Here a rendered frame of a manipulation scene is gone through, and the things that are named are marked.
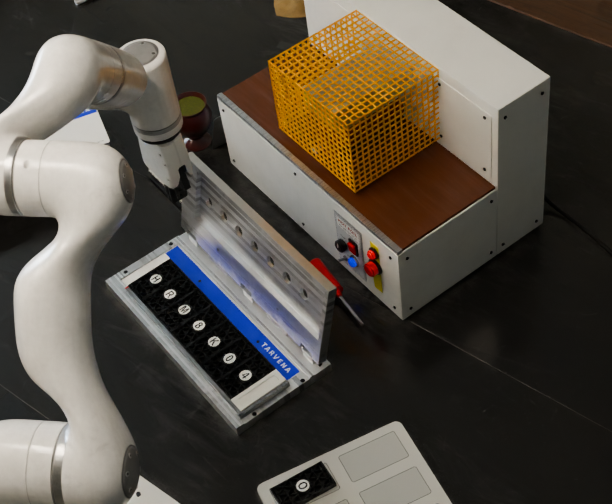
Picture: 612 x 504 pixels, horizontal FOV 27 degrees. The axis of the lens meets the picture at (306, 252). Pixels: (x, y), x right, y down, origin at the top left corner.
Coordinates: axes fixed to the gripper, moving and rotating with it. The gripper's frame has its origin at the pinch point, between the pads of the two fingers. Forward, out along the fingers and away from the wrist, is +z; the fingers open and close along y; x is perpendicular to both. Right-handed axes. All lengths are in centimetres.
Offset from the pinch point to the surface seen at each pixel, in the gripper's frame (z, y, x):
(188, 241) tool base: 22.3, -7.3, 2.7
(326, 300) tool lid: 5.5, 34.0, 6.9
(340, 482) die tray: 23, 53, -8
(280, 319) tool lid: 18.6, 22.8, 3.4
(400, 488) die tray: 23, 61, -1
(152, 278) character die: 21.0, -3.1, -8.1
